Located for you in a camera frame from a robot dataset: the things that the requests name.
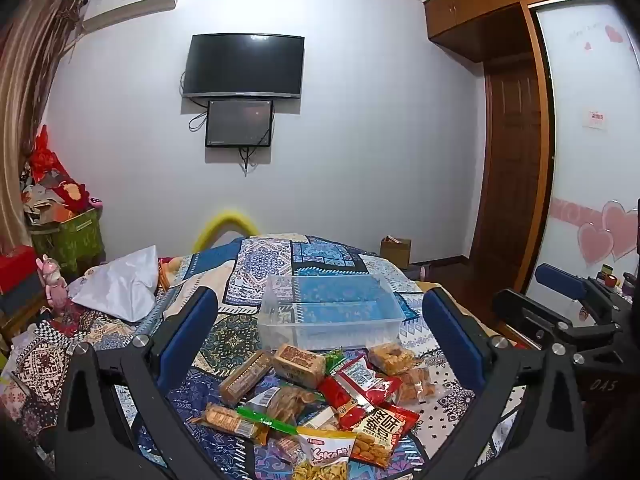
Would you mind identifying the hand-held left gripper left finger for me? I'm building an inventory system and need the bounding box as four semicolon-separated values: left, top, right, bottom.
52;286;221;480

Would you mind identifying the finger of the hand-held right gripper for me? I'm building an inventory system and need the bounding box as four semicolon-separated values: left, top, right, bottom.
491;288;623;348
534;263;608;306

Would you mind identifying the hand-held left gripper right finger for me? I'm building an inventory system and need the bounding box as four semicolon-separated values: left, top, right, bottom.
422;286;588;480

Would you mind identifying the orange fried snack packet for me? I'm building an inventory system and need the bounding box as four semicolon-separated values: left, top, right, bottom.
369;342;417;376
399;367;437;404

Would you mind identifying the brown cracker packet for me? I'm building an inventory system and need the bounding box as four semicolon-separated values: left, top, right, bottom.
219;350;274;407

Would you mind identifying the red and white snack packet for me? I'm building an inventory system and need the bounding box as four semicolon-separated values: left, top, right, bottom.
319;355;402;427

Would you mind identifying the green pea snack packet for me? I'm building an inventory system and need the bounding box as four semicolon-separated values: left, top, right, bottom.
322;349;347;374

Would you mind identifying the clear plastic container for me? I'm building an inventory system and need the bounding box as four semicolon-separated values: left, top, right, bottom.
257;274;407;352

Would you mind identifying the red peanut packet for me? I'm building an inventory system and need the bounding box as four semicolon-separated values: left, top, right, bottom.
349;402;421;469

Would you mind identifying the clear packet of brown crisps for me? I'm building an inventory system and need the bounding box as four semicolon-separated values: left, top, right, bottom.
237;384;328;433

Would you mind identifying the white pillow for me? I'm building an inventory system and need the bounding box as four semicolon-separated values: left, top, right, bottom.
67;245;161;323

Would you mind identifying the cardboard box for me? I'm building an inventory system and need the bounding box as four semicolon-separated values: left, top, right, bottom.
379;236;412;269

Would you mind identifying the blue patchwork quilt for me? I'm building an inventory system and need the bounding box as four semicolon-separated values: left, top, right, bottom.
0;232;531;480

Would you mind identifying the white sliding wardrobe door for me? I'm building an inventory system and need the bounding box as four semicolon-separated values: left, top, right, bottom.
530;0;640;308

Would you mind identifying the orange cracker packet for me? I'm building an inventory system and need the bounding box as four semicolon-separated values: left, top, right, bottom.
189;402;266;445

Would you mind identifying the yellow foam tube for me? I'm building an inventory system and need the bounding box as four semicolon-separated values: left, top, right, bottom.
192;210;262;254

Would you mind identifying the brown cake packet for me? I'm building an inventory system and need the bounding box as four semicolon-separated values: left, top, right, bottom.
272;343;327;389

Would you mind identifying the brown wooden door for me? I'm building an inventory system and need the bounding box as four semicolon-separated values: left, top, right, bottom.
471;60;544;288

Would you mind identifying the green storage box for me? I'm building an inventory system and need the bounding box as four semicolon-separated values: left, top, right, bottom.
29;207;106;278

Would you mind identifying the pink toy figure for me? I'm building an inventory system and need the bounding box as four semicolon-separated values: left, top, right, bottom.
36;255;69;318

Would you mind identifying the small clear snack packet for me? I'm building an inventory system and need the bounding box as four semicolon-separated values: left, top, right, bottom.
269;435;302;464

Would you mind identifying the dark grey box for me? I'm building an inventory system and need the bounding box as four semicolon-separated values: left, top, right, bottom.
0;280;47;318

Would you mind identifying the yellow and white chip packet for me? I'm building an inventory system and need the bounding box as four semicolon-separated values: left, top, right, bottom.
292;427;357;480

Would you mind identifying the red box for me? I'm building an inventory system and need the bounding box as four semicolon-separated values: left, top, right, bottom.
0;245;42;297

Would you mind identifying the pile of red decorations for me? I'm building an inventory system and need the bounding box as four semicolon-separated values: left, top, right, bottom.
20;125;104;226

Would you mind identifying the small black monitor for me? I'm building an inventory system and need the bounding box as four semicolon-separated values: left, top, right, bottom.
204;99;275;149

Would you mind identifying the brown striped curtain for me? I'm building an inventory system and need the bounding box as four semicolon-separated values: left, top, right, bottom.
0;0;90;256

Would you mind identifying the wooden overhead cabinet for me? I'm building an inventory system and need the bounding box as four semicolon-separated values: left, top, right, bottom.
423;0;618;64

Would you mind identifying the white air conditioner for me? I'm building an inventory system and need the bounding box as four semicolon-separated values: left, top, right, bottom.
81;0;184;32

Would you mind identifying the black wall television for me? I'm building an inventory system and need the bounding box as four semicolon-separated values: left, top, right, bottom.
181;33;306;100

